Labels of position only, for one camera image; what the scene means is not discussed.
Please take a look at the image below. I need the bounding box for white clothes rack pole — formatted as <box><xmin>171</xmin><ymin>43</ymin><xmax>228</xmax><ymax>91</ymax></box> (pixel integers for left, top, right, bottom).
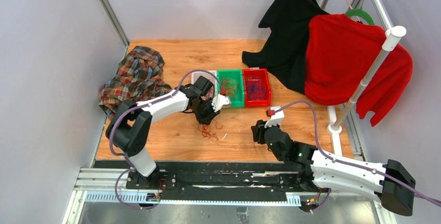
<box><xmin>328</xmin><ymin>25</ymin><xmax>407</xmax><ymax>134</ymax></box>

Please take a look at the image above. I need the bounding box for green plastic bin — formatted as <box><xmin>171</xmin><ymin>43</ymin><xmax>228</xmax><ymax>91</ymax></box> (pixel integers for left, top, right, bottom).
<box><xmin>217</xmin><ymin>69</ymin><xmax>245</xmax><ymax>108</ymax></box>

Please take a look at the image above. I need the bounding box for red t-shirt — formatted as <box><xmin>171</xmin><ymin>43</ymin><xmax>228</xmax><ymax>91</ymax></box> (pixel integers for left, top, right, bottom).
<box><xmin>304</xmin><ymin>14</ymin><xmax>413</xmax><ymax>126</ymax></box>

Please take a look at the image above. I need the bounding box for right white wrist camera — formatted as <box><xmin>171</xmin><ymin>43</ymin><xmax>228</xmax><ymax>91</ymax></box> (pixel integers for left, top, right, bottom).
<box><xmin>264</xmin><ymin>106</ymin><xmax>284</xmax><ymax>128</ymax></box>

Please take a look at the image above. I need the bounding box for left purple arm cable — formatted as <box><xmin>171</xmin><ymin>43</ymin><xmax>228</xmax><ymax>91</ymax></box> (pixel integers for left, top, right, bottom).
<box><xmin>109</xmin><ymin>69</ymin><xmax>226</xmax><ymax>210</ymax></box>

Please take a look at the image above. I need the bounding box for slotted aluminium rail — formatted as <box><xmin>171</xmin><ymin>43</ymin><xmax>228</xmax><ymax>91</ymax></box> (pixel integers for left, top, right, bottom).
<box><xmin>74</xmin><ymin>169</ymin><xmax>301</xmax><ymax>207</ymax></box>

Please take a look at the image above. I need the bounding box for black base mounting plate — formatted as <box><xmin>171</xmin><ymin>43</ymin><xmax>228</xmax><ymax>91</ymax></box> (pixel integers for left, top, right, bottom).
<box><xmin>93</xmin><ymin>160</ymin><xmax>329</xmax><ymax>197</ymax></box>

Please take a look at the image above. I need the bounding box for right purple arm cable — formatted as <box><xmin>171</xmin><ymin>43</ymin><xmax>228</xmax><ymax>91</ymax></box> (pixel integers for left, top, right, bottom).
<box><xmin>267</xmin><ymin>100</ymin><xmax>441</xmax><ymax>208</ymax></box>

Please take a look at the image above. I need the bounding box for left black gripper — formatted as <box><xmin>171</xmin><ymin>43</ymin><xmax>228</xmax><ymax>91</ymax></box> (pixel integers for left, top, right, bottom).
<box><xmin>192</xmin><ymin>98</ymin><xmax>221</xmax><ymax>126</ymax></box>

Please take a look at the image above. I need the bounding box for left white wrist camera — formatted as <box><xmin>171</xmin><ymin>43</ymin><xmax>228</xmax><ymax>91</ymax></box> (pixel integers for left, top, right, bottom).
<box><xmin>211</xmin><ymin>94</ymin><xmax>231</xmax><ymax>112</ymax></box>

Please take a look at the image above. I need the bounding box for plaid flannel shirt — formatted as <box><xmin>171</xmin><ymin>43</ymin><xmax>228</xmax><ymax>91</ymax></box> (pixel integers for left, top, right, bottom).
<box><xmin>98</xmin><ymin>46</ymin><xmax>172</xmax><ymax>119</ymax></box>

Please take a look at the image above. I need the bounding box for green hanger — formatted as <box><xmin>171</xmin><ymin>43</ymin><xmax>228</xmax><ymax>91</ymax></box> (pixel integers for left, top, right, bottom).
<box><xmin>345</xmin><ymin>8</ymin><xmax>375</xmax><ymax>25</ymax></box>

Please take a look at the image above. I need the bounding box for white plastic bin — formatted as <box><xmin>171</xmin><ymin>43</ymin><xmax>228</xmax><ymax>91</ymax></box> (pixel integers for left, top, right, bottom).
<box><xmin>191</xmin><ymin>70</ymin><xmax>218</xmax><ymax>94</ymax></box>

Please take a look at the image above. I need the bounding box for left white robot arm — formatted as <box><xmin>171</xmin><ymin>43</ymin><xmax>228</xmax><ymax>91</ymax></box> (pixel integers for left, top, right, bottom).
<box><xmin>106</xmin><ymin>76</ymin><xmax>231</xmax><ymax>189</ymax></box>

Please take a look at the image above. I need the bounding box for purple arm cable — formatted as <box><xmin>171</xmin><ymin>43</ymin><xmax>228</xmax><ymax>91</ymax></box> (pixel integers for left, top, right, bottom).
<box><xmin>109</xmin><ymin>69</ymin><xmax>226</xmax><ymax>210</ymax></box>
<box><xmin>267</xmin><ymin>100</ymin><xmax>441</xmax><ymax>208</ymax></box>

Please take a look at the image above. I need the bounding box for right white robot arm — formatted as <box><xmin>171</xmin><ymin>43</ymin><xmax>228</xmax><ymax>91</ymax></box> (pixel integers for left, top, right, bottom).
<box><xmin>251</xmin><ymin>120</ymin><xmax>416</xmax><ymax>216</ymax></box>

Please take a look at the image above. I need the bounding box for purple thin cable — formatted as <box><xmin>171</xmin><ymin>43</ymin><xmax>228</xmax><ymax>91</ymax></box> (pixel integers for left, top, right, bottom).
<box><xmin>245</xmin><ymin>78</ymin><xmax>269</xmax><ymax>102</ymax></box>

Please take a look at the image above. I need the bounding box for orange thin cable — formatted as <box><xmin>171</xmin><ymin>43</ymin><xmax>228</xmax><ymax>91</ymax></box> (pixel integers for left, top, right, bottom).
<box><xmin>220</xmin><ymin>77</ymin><xmax>242</xmax><ymax>100</ymax></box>

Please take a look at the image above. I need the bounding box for black t-shirt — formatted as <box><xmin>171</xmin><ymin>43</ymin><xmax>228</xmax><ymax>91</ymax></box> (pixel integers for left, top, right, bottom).
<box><xmin>242</xmin><ymin>0</ymin><xmax>327</xmax><ymax>94</ymax></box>

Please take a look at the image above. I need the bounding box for red thin cable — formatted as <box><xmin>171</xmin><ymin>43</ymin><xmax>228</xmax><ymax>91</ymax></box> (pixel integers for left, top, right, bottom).
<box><xmin>198</xmin><ymin>84</ymin><xmax>224</xmax><ymax>142</ymax></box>

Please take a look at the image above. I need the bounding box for metal rack top bar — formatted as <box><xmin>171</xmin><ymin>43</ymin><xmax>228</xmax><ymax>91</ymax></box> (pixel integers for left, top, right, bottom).
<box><xmin>371</xmin><ymin>0</ymin><xmax>393</xmax><ymax>30</ymax></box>

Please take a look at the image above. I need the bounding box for red plastic bin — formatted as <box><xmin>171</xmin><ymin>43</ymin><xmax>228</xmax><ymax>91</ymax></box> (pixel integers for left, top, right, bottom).
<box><xmin>242</xmin><ymin>69</ymin><xmax>271</xmax><ymax>107</ymax></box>

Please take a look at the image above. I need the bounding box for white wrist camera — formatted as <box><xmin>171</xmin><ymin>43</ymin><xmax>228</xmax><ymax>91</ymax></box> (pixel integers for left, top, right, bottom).
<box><xmin>264</xmin><ymin>106</ymin><xmax>284</xmax><ymax>128</ymax></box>
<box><xmin>211</xmin><ymin>94</ymin><xmax>231</xmax><ymax>112</ymax></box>

